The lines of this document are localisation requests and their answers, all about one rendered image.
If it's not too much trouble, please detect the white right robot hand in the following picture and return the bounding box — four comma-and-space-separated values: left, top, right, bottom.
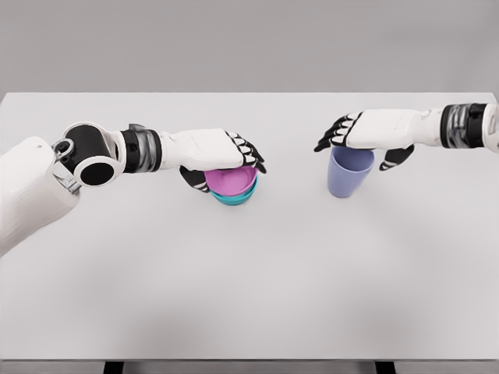
313, 108, 416, 171

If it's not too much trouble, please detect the teal bowl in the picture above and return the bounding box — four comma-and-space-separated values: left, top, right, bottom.
210, 175, 260, 206

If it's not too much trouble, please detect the pink bowl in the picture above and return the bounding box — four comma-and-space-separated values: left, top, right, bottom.
203, 166, 259, 197

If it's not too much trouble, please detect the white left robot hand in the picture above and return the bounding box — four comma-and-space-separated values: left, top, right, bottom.
179, 128, 268, 194

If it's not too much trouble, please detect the lavender blue cup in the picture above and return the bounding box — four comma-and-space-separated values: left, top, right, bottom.
327, 146, 376, 199

